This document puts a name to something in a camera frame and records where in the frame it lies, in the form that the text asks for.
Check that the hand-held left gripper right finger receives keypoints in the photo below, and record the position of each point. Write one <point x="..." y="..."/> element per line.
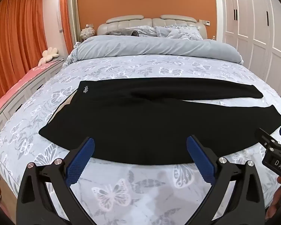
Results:
<point x="200" y="160"/>

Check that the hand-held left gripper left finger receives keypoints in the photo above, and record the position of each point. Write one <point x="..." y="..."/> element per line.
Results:
<point x="80" y="160"/>

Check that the black pants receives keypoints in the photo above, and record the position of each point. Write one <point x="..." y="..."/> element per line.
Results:
<point x="140" y="119"/>

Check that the person's right hand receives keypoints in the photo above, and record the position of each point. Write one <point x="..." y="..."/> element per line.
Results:
<point x="275" y="199"/>

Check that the bed with butterfly sheet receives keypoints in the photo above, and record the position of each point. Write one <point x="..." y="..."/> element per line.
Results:
<point x="135" y="187"/>

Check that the white drawer cabinet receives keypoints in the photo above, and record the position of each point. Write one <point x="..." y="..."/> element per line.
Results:
<point x="25" y="96"/>

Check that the pink bench cushion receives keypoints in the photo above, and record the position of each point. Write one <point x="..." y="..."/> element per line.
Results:
<point x="18" y="82"/>

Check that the white wardrobe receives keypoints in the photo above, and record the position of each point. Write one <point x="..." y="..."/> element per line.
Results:
<point x="255" y="28"/>

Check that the white flower plush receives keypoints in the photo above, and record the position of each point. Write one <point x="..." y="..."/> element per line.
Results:
<point x="49" y="54"/>

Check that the grey duvet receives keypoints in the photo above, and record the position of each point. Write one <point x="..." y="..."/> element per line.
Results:
<point x="154" y="46"/>

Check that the white flower table lamp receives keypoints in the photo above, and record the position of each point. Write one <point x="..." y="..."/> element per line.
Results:
<point x="87" y="31"/>

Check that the butterfly print pillow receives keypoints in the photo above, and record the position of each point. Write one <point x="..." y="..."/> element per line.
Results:
<point x="178" y="31"/>

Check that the grey pillow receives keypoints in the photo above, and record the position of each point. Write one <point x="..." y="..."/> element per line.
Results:
<point x="121" y="32"/>

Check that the orange curtain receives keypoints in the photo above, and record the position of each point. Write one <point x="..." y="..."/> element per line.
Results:
<point x="66" y="11"/>
<point x="16" y="39"/>

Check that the wall switch panel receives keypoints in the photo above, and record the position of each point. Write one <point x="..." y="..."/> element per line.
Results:
<point x="205" y="22"/>
<point x="90" y="25"/>

